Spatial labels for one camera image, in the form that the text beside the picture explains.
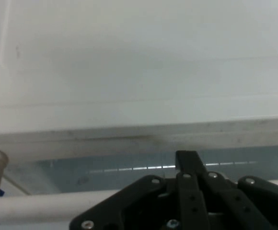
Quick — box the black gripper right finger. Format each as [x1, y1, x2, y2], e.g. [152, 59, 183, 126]
[189, 150, 278, 230]

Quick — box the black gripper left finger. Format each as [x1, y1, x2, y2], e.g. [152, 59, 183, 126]
[69, 150, 210, 230]

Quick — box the cream toaster oven body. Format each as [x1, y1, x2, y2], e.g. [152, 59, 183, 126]
[0, 0, 278, 137]

